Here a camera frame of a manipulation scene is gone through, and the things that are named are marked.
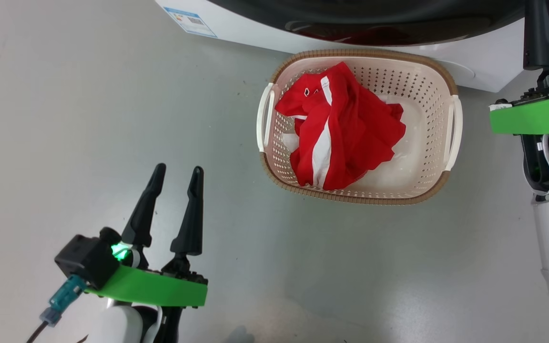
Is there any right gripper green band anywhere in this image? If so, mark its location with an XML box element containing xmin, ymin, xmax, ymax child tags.
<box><xmin>489</xmin><ymin>0</ymin><xmax>549</xmax><ymax>135</ymax></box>

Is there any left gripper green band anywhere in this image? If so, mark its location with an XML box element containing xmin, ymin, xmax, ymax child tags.
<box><xmin>86</xmin><ymin>163</ymin><xmax>208</xmax><ymax>308</ymax></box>

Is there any red and white garment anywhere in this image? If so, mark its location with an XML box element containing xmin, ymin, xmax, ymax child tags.
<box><xmin>274</xmin><ymin>61</ymin><xmax>407</xmax><ymax>191</ymax></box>

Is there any white front-load washing machine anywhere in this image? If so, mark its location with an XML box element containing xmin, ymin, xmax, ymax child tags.
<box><xmin>154</xmin><ymin>0</ymin><xmax>542</xmax><ymax>93</ymax></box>

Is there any cream perforated laundry basket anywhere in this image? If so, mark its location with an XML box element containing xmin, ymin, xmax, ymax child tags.
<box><xmin>256</xmin><ymin>49</ymin><xmax>463</xmax><ymax>206</ymax></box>

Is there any round white filter cover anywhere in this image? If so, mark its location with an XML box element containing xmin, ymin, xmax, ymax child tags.
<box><xmin>439</xmin><ymin>59</ymin><xmax>477</xmax><ymax>87</ymax></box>

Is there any blue energy label sticker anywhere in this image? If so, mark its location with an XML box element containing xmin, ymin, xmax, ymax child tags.
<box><xmin>163</xmin><ymin>7</ymin><xmax>218</xmax><ymax>39</ymax></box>

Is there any left camera cable teal plug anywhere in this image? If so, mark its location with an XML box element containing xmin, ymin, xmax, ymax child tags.
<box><xmin>26</xmin><ymin>275</ymin><xmax>87</xmax><ymax>343</ymax></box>

